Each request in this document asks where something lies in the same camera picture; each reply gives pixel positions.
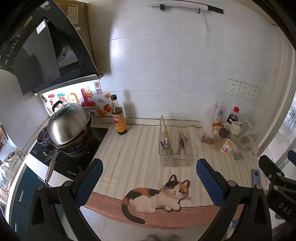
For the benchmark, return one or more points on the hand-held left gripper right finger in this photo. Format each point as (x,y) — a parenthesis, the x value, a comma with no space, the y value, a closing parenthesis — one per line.
(208,183)

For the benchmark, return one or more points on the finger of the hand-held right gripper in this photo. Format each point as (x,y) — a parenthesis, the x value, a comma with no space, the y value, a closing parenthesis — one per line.
(292,155)
(269,166)

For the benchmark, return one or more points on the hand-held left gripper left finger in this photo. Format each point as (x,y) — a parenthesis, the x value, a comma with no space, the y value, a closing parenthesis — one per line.
(91,180)

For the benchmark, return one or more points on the clear plastic utensil tray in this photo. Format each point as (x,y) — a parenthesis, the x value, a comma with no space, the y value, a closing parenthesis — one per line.
(175,162)

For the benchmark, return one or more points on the metal spoon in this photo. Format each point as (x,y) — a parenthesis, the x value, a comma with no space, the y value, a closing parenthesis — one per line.
(166,141)
(184,139)
(162,144)

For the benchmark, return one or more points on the yellow chopstick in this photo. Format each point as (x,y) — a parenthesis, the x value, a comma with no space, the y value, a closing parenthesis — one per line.
(180,139)

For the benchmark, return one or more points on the wooden chopstick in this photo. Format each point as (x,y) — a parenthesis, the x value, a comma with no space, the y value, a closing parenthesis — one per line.
(167,133)

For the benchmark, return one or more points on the chopsticks and spoons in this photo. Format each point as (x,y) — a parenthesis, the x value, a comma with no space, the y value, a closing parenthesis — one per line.
(165,129)

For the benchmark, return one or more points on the blue grey small device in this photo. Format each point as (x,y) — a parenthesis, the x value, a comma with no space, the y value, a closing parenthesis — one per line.
(255,176)

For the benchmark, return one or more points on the window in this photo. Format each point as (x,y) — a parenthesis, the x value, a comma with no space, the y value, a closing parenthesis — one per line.
(289,125)

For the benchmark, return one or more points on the grey card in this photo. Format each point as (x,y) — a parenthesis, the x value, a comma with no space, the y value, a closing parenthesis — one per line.
(238,156)

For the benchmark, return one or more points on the black gas stove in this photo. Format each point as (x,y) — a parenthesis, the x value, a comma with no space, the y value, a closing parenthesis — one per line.
(92,143)

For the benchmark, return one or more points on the brown block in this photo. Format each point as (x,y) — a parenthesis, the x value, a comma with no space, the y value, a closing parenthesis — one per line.
(207,139)

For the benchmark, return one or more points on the black wok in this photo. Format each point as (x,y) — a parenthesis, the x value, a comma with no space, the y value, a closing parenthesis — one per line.
(79,138)

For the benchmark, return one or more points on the striped cat mat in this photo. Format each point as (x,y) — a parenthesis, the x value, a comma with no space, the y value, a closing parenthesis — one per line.
(134,157)

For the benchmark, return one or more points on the white plastic bottle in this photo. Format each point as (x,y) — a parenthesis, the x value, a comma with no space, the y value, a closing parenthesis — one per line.
(234,129)

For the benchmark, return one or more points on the jar with brown lid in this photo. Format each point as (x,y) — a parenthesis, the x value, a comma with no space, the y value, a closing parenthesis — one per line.
(223,133)

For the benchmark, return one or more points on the steel wok lid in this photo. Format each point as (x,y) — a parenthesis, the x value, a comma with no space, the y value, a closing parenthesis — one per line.
(67,125)

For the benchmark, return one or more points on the dark bottle with red cap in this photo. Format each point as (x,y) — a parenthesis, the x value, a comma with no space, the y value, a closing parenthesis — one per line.
(232,117)

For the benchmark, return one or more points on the grey slipper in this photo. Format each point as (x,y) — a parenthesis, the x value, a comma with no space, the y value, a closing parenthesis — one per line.
(149,238)
(175,238)

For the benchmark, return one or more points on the brown sauce bottle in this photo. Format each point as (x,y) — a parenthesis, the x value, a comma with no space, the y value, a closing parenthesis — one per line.
(119,120)

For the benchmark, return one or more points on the white plastic bag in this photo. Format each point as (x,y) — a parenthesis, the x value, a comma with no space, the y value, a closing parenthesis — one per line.
(209,115)

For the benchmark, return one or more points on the blue cabinet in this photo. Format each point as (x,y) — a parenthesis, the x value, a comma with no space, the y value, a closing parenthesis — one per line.
(23,190)

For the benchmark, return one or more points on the black range hood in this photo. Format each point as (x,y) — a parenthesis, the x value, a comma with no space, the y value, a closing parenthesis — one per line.
(34,58)

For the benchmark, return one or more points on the white wall socket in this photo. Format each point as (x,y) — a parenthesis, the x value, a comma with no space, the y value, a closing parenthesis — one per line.
(254,92)
(232,86)
(245,89)

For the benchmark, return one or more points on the group of wall stickers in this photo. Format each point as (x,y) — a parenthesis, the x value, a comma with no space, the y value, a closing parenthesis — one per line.
(69,98)

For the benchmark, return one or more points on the white wall hook rail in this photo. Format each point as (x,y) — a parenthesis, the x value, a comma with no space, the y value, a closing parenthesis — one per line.
(180,4)

